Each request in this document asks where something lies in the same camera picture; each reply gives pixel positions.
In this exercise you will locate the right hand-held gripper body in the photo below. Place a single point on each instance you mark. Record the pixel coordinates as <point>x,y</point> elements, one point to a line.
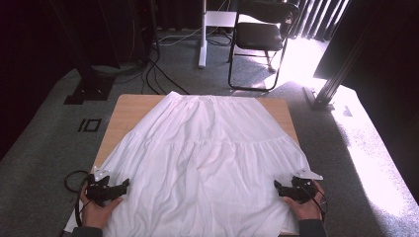
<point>301,191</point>

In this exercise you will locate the striped curtain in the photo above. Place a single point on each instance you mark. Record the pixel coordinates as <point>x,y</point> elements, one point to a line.
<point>316,18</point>

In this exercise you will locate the person's right hand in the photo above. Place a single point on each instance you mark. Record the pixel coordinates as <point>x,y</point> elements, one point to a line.
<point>304,210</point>

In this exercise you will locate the black folding chair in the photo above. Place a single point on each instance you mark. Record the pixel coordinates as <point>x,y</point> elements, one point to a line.
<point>260,36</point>

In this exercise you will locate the black stand with base plate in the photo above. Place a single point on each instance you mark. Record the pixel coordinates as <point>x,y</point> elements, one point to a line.
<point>90,85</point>

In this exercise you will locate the white skirt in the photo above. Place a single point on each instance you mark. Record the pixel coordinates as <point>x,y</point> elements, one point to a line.
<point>204,158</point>

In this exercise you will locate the black aluminium post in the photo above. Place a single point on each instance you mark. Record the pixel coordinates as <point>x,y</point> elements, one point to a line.
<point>332,85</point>

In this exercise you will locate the person's left hand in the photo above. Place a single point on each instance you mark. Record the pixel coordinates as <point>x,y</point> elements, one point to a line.
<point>95,212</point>

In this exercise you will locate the white desk frame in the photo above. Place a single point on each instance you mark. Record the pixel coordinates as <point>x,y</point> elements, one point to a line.
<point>203,33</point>

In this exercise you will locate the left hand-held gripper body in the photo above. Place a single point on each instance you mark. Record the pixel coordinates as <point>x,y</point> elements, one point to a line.
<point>99,191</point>

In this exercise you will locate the small dark floor tape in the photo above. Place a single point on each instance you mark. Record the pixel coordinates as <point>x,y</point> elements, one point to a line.
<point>347,112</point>

